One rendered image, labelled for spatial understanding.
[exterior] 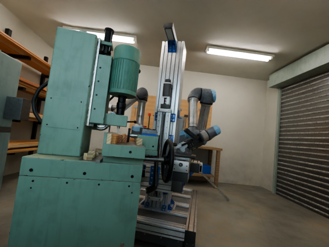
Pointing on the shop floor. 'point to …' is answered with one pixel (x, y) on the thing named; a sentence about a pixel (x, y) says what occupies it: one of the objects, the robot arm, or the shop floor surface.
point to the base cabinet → (74, 212)
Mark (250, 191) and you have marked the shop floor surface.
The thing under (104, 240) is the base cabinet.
